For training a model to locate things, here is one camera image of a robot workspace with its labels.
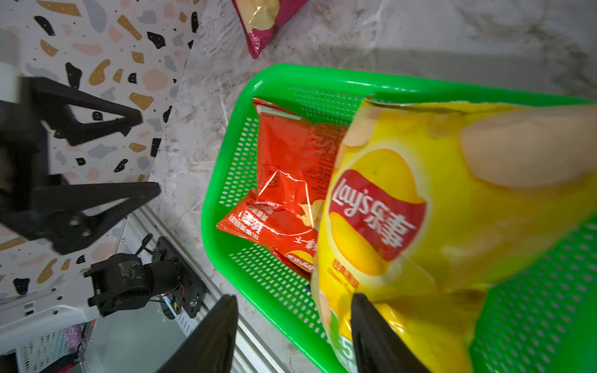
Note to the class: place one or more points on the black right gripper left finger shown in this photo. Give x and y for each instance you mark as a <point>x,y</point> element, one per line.
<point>210,348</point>

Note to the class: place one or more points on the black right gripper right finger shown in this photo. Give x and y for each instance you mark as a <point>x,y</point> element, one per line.
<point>377,347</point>

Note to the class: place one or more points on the green plastic mesh basket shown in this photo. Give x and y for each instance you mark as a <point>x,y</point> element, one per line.
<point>542,320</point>

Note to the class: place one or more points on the red potato chips bag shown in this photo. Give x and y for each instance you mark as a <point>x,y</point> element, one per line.
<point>295,161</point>

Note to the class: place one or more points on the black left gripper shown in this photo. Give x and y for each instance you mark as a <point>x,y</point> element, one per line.
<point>70,217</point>

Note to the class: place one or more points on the magenta potato chips bag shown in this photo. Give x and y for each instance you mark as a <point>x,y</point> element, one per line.
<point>262,18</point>

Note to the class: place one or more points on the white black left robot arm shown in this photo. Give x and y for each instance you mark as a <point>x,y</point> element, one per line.
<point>121,282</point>

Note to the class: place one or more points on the yellow potato chips bag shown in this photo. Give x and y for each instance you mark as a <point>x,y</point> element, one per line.
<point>432,205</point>

